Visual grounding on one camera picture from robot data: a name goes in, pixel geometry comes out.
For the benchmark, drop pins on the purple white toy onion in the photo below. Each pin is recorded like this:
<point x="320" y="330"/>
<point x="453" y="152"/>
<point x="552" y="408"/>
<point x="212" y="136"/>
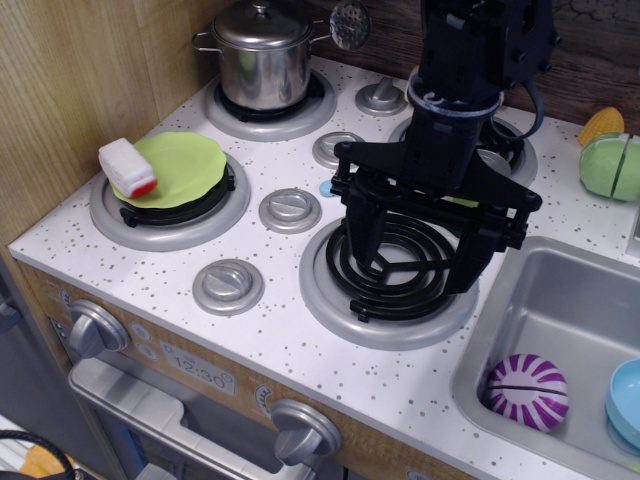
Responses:
<point x="529" y="390"/>

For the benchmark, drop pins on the green toy cabbage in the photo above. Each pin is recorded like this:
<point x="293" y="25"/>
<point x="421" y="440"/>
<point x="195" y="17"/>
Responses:
<point x="609" y="166"/>

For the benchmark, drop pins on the white and red toy block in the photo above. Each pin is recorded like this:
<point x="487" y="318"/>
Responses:
<point x="127" y="169"/>

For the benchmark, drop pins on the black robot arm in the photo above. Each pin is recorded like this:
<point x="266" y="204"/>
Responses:
<point x="473" y="51"/>

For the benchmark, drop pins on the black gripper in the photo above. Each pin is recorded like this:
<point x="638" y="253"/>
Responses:
<point x="434" y="174"/>

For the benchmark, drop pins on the grey stovetop knob middle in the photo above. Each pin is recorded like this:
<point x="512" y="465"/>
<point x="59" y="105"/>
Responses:
<point x="290" y="211"/>

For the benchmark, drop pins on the grey oven door handle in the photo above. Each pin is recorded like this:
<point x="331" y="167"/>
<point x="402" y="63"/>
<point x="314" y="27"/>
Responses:
<point x="158" y="416"/>

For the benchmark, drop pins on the grey stovetop knob upper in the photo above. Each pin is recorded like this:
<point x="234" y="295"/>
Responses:
<point x="323" y="147"/>

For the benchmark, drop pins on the grey stovetop knob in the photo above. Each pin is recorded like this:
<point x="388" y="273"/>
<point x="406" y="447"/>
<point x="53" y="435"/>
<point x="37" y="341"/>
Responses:
<point x="290" y="211"/>
<point x="382" y="99"/>
<point x="323" y="147"/>
<point x="228" y="287"/>

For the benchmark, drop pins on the grey sink basin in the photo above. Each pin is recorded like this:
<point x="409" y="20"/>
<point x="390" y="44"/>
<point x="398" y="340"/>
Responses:
<point x="578" y="310"/>

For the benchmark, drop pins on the left oven knob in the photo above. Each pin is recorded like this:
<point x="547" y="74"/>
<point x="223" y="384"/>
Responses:
<point x="95" y="330"/>

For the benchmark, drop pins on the grey stovetop knob front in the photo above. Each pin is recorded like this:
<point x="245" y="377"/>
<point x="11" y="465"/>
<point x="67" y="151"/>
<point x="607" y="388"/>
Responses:
<point x="228" y="287"/>

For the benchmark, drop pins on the front right black burner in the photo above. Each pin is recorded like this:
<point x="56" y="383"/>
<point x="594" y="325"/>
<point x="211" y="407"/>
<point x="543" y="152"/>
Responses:
<point x="397" y="303"/>

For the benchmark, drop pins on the green plastic plate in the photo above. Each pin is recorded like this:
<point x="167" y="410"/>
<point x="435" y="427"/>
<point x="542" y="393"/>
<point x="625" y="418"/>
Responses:
<point x="187" y="166"/>

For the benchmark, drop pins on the steel pot lid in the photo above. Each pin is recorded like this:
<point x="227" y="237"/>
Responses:
<point x="262" y="24"/>

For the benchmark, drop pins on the blue handled toy knife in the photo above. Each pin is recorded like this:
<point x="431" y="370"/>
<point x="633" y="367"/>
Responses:
<point x="325" y="189"/>

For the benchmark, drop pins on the back left black burner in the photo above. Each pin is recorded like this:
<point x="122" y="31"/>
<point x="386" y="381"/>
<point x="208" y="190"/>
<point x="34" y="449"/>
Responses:
<point x="305" y="117"/>

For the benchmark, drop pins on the right oven knob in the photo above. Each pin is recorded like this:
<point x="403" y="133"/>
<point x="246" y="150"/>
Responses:
<point x="303" y="433"/>

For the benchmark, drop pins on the grey stovetop knob back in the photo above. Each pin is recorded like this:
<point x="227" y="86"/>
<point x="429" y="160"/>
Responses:
<point x="382" y="99"/>

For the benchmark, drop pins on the steel slotted spoon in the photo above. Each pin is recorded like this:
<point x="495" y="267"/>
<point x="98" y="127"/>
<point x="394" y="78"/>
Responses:
<point x="349" y="26"/>

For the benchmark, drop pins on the light blue bowl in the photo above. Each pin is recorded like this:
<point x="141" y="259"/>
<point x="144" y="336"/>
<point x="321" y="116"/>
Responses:
<point x="622" y="401"/>

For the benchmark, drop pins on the front left black burner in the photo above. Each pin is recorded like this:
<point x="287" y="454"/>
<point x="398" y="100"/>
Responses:
<point x="176" y="228"/>

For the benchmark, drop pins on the orange toy on floor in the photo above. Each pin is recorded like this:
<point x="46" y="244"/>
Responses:
<point x="40" y="463"/>

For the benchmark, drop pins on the yellow toy corn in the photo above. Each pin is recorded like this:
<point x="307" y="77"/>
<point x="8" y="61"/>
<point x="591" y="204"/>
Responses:
<point x="608" y="120"/>

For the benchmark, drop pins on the steel cooking pot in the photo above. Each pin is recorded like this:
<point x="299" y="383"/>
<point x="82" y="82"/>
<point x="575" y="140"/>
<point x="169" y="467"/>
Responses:
<point x="260" y="78"/>

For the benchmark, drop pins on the oven knob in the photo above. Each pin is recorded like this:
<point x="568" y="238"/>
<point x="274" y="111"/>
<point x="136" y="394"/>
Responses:
<point x="95" y="330"/>
<point x="303" y="433"/>

